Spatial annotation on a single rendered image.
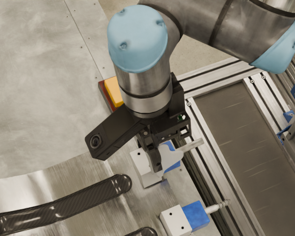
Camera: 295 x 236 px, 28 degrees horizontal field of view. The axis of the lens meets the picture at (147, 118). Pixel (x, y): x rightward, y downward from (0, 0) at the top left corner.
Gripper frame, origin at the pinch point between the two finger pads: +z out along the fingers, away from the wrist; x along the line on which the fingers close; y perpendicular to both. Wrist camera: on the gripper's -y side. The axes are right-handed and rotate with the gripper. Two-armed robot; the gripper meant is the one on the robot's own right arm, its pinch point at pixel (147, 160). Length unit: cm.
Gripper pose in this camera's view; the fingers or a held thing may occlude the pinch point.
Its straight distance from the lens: 102.6
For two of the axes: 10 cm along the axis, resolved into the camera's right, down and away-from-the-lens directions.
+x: -4.2, -7.6, 5.0
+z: 1.0, 5.1, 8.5
